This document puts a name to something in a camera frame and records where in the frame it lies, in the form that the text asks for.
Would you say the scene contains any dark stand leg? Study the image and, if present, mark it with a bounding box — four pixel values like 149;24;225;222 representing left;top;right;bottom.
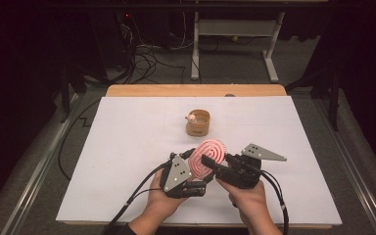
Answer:
286;63;342;132
59;63;89;124

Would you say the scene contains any black floor cable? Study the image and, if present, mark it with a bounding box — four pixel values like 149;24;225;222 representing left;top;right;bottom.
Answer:
57;99;102;181

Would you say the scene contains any metal floor rail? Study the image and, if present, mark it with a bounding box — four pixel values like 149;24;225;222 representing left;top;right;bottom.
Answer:
311;97;376;235
0;93;80;235

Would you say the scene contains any person's left hand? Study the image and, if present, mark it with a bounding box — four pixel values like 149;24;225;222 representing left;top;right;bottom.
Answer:
146;167;194;223

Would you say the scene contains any pink hairbrush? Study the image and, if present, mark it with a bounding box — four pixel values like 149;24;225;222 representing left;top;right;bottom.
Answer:
187;138;228;181

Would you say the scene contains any small doll figure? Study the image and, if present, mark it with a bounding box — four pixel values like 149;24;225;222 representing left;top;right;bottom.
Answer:
184;112;199;124

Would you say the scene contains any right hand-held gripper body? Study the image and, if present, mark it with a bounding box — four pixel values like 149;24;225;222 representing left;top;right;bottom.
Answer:
215;143;288;190

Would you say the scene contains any tangle of floor cables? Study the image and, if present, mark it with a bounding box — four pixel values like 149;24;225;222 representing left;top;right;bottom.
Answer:
119;11;188;85

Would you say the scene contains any white metal desk frame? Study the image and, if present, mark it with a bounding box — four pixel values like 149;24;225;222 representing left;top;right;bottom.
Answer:
190;10;287;84

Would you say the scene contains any wooden table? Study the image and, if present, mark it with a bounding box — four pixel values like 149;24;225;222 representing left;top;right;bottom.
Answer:
63;83;334;230

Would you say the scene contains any right hand-held gripper cable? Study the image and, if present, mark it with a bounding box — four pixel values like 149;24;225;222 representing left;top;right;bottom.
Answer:
259;168;291;235

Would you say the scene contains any round wooden cup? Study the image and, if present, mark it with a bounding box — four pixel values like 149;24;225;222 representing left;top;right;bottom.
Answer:
185;109;212;137

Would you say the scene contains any dark computer tower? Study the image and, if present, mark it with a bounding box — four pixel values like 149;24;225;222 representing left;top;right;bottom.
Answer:
89;9;135;74

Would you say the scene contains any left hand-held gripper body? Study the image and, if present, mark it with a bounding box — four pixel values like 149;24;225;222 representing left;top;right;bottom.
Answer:
159;153;208;200

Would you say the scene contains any white board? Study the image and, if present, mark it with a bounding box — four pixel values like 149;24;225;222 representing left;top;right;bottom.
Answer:
55;95;343;226

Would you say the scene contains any hand-held gripper cable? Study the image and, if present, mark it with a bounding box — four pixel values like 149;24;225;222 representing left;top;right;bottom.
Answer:
259;168;291;235
101;161;173;235

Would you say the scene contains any left hand-held gripper cable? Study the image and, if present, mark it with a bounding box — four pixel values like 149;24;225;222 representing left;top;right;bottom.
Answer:
101;161;173;235

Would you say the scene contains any person's right hand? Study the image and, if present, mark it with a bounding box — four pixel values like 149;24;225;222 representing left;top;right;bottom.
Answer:
214;177;269;227

